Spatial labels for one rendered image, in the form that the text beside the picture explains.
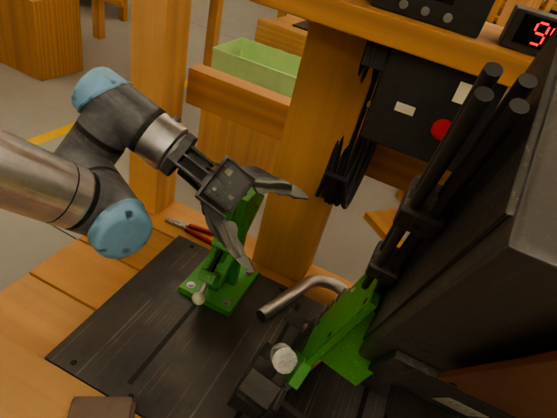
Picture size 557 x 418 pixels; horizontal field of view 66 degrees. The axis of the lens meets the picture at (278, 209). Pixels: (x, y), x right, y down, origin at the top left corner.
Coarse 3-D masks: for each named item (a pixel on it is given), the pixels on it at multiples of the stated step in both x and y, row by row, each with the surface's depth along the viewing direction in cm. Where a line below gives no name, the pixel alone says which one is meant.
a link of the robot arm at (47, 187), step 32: (0, 160) 40; (32, 160) 43; (64, 160) 47; (0, 192) 41; (32, 192) 43; (64, 192) 45; (96, 192) 49; (128, 192) 53; (64, 224) 48; (96, 224) 49; (128, 224) 50
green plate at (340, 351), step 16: (368, 288) 57; (336, 304) 69; (352, 304) 59; (368, 304) 52; (320, 320) 72; (336, 320) 62; (352, 320) 55; (368, 320) 55; (320, 336) 64; (336, 336) 57; (352, 336) 58; (304, 352) 66; (320, 352) 60; (336, 352) 61; (352, 352) 59; (336, 368) 62; (352, 368) 61
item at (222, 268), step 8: (256, 208) 92; (216, 240) 88; (224, 248) 88; (208, 256) 91; (216, 256) 89; (232, 256) 90; (208, 264) 91; (216, 264) 89; (224, 264) 90; (200, 272) 88; (208, 272) 88; (216, 272) 90; (224, 272) 90; (208, 280) 87; (216, 280) 89; (224, 280) 91
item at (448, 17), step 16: (384, 0) 61; (400, 0) 61; (416, 0) 60; (432, 0) 59; (448, 0) 58; (464, 0) 58; (480, 0) 57; (416, 16) 61; (432, 16) 60; (448, 16) 59; (464, 16) 58; (480, 16) 58; (464, 32) 59
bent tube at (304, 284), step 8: (304, 280) 102; (312, 280) 102; (320, 280) 103; (328, 280) 104; (336, 280) 105; (288, 288) 99; (296, 288) 99; (304, 288) 100; (328, 288) 104; (336, 288) 104; (280, 296) 96; (288, 296) 97; (296, 296) 98; (272, 304) 94; (280, 304) 95; (256, 312) 93; (264, 312) 92; (272, 312) 93; (264, 320) 93
